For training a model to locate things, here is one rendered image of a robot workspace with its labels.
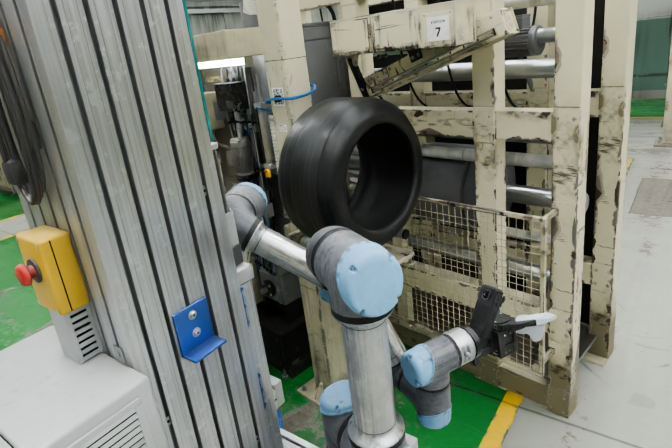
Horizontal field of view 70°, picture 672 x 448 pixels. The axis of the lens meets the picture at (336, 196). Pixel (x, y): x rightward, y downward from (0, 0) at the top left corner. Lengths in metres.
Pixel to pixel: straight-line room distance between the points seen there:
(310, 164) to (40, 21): 1.07
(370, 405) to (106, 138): 0.66
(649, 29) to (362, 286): 10.09
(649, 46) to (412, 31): 9.04
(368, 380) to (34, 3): 0.79
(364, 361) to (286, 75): 1.33
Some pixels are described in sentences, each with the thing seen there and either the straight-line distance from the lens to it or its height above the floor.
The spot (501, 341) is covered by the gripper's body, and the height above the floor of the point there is 1.04.
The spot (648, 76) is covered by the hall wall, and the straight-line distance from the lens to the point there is 10.76.
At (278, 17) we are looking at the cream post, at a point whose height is 1.81.
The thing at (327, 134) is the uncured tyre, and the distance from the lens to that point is 1.67.
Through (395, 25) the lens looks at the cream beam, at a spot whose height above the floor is 1.73.
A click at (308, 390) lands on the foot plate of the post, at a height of 0.01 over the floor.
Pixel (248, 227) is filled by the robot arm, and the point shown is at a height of 1.28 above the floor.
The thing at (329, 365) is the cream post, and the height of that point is 0.21.
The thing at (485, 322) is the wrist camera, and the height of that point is 1.09.
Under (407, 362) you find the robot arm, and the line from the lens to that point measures 1.05.
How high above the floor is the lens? 1.70
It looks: 18 degrees down
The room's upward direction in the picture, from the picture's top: 7 degrees counter-clockwise
